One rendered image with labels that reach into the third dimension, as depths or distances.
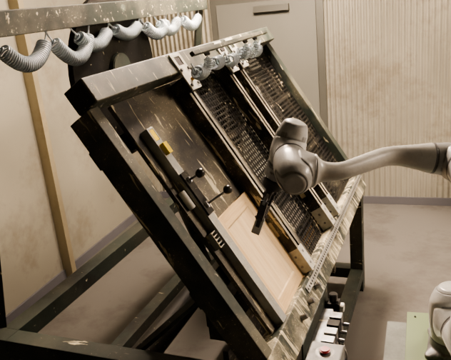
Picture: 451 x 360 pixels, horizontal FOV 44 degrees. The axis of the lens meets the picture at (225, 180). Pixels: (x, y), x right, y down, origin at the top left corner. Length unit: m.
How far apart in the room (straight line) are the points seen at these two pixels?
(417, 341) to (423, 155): 0.83
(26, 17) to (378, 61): 3.82
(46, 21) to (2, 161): 1.99
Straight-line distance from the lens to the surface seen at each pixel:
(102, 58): 2.98
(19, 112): 4.55
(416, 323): 2.47
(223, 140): 2.55
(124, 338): 3.71
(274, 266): 2.49
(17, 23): 2.44
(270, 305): 2.29
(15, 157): 4.49
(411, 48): 5.58
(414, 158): 1.86
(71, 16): 2.72
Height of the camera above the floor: 2.16
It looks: 18 degrees down
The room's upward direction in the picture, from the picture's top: 6 degrees counter-clockwise
